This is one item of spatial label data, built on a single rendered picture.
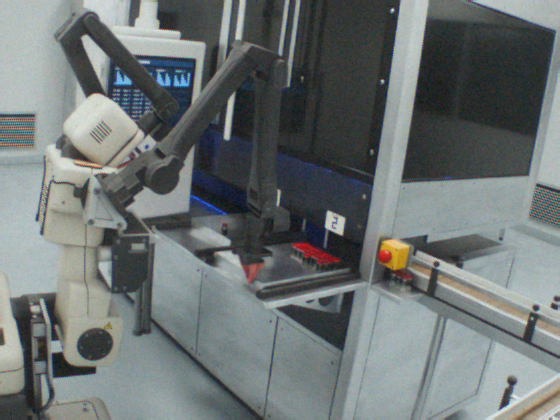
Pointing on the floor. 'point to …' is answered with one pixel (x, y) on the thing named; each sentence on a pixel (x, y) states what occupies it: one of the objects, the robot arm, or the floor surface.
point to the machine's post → (382, 201)
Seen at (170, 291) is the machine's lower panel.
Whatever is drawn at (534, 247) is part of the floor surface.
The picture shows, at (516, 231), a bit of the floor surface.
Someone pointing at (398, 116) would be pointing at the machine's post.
